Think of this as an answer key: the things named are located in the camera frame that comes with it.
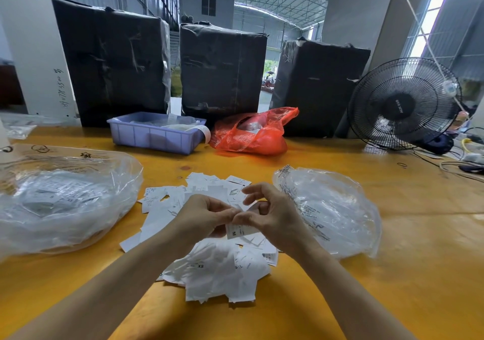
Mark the person's left hand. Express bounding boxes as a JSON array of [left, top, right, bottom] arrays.
[[169, 194, 241, 252]]

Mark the person's right hand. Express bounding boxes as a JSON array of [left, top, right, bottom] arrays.
[[232, 182, 316, 260]]

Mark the white paper label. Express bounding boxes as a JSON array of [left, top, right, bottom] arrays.
[[226, 200, 263, 240]]

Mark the pile of white labels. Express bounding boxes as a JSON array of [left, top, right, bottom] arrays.
[[119, 172, 279, 304]]

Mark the clear plastic bag black print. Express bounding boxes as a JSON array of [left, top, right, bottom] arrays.
[[272, 165, 383, 260]]

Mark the large clear bag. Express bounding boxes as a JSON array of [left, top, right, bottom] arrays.
[[0, 148, 144, 261]]

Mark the person's left forearm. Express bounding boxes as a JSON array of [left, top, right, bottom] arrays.
[[8, 232, 190, 340]]

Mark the person's right forearm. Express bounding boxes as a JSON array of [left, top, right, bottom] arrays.
[[293, 244, 417, 340]]

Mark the red plastic bag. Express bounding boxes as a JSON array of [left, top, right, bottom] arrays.
[[209, 107, 299, 156]]

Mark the blue plastic bin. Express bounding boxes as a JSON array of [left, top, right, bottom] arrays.
[[106, 111, 211, 156]]

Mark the large black wrapped bale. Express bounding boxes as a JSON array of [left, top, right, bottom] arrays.
[[270, 40, 372, 139], [52, 0, 172, 128], [180, 23, 268, 125]]

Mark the black table fan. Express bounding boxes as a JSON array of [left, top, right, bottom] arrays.
[[348, 58, 462, 154]]

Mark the grey cabin with window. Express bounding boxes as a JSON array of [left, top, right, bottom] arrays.
[[180, 0, 235, 30]]

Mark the brown wooden cabinet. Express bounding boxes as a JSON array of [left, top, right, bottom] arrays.
[[0, 64, 27, 112]]

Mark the white pillar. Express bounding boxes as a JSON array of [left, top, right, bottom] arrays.
[[0, 0, 80, 121]]

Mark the bundle of cables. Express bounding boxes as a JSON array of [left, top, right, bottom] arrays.
[[412, 128, 484, 184]]

